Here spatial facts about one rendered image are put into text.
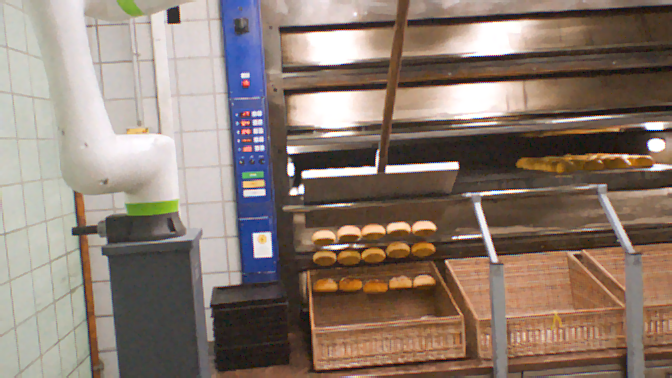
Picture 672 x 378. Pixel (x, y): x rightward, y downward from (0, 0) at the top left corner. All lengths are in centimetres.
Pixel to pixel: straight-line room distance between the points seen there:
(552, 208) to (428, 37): 93
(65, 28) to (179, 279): 60
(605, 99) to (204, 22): 175
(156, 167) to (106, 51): 133
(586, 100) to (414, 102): 75
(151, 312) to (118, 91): 140
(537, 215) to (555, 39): 76
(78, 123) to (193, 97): 130
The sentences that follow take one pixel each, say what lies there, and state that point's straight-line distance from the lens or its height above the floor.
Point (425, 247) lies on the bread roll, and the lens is 255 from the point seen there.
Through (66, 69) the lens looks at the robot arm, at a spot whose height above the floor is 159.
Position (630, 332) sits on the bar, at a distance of 237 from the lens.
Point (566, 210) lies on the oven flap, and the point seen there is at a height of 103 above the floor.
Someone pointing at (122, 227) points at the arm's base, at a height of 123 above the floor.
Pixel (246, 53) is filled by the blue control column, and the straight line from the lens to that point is 257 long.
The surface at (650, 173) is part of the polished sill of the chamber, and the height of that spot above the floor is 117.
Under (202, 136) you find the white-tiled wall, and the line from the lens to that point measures 260.
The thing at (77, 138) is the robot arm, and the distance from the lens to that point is 136.
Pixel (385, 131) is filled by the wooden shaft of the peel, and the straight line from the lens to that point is 192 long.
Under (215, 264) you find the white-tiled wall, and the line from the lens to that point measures 265.
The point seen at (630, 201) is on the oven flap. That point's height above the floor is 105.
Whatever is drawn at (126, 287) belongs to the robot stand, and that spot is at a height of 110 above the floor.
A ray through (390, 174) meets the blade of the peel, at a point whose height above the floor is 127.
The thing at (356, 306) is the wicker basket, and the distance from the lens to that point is 260.
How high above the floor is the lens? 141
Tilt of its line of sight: 5 degrees down
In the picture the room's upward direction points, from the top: 4 degrees counter-clockwise
